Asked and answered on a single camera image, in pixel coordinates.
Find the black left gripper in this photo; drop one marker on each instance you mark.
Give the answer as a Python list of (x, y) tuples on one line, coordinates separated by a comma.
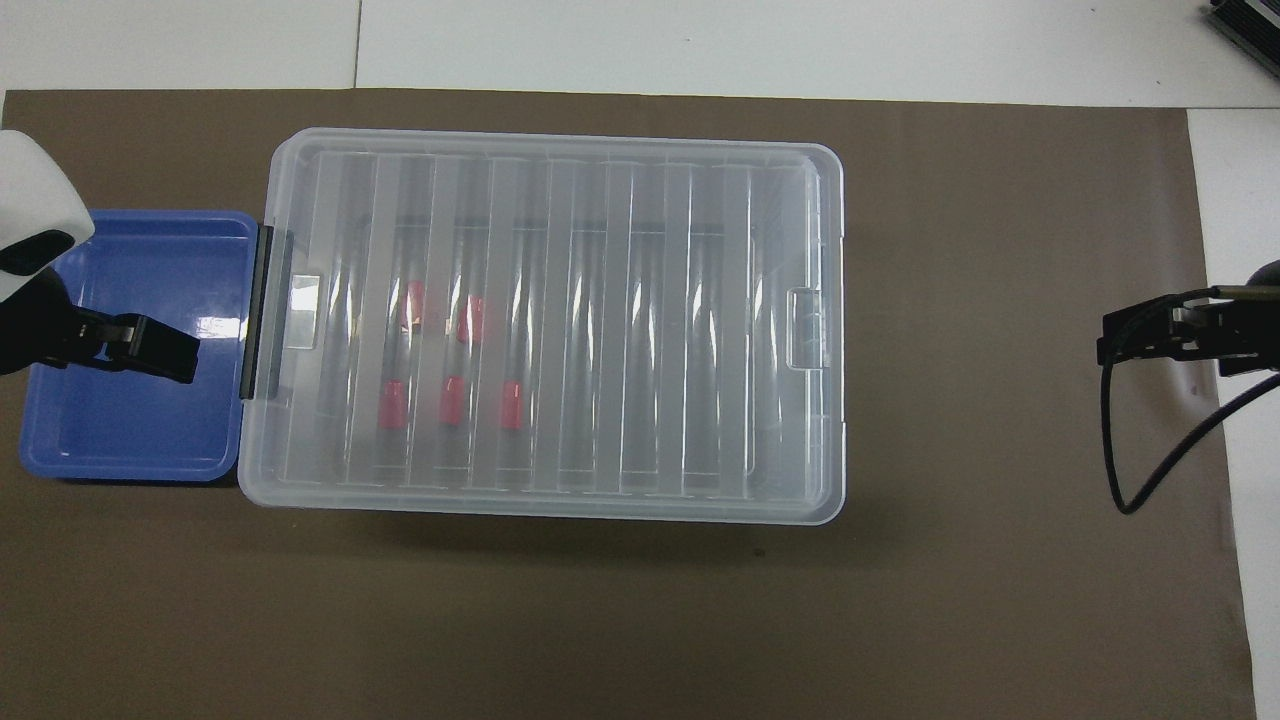
[(35, 330)]

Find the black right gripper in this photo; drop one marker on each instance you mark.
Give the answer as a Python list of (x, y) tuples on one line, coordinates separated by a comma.
[(1245, 335)]

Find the red block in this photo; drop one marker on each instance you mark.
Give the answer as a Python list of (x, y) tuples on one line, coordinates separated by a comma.
[(415, 305), (393, 405), (512, 405), (472, 320), (451, 400)]

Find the clear ribbed plastic lid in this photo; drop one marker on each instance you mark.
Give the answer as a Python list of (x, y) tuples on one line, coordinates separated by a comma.
[(600, 250)]

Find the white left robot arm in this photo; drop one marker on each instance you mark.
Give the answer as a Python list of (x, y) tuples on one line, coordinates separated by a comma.
[(30, 180)]

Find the blue plastic tray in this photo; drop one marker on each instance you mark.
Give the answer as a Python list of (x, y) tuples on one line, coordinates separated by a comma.
[(150, 430)]

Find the black box latch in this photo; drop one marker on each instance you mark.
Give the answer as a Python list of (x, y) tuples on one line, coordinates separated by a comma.
[(258, 320)]

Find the clear plastic storage box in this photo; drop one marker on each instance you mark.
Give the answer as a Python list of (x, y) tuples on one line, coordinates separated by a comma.
[(246, 440)]

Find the dark grey finned device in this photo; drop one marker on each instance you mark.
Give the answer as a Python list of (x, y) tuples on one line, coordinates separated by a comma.
[(1255, 20)]

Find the brown paper table mat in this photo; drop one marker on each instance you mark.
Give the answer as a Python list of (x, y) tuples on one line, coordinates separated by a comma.
[(640, 620)]

